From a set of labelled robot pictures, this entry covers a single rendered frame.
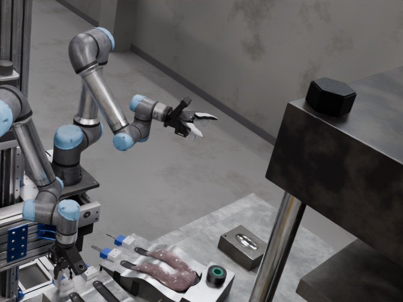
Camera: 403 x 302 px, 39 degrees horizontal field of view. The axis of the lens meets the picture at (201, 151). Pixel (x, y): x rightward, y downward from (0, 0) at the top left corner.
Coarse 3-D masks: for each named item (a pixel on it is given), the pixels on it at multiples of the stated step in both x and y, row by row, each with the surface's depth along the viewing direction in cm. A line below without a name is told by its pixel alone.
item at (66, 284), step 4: (64, 276) 216; (52, 280) 214; (64, 280) 212; (68, 280) 212; (72, 280) 213; (64, 284) 210; (68, 284) 211; (72, 284) 212; (60, 288) 211; (64, 288) 210; (68, 288) 212; (72, 288) 213
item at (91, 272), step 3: (90, 267) 221; (93, 267) 221; (87, 270) 219; (90, 270) 219; (93, 270) 220; (96, 270) 220; (84, 273) 218; (87, 273) 218; (90, 273) 218; (93, 273) 218; (96, 273) 220; (84, 276) 218; (87, 276) 217; (90, 276) 218; (93, 276) 219; (96, 276) 221; (87, 279) 218; (90, 279) 219
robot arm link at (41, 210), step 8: (40, 192) 203; (48, 192) 203; (32, 200) 197; (40, 200) 198; (48, 200) 200; (24, 208) 195; (32, 208) 195; (40, 208) 195; (48, 208) 196; (24, 216) 195; (32, 216) 195; (40, 216) 195; (48, 216) 195; (48, 224) 198
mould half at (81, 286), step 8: (104, 272) 224; (80, 280) 217; (88, 280) 218; (104, 280) 220; (112, 280) 221; (56, 288) 212; (80, 288) 214; (88, 288) 215; (112, 288) 218; (120, 288) 219; (48, 296) 208; (56, 296) 208; (64, 296) 209; (80, 296) 211; (88, 296) 212; (96, 296) 213; (120, 296) 215; (128, 296) 216
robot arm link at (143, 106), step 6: (138, 96) 232; (144, 96) 232; (132, 102) 231; (138, 102) 230; (144, 102) 230; (150, 102) 230; (156, 102) 230; (132, 108) 232; (138, 108) 231; (144, 108) 230; (150, 108) 229; (138, 114) 232; (144, 114) 231; (150, 114) 230
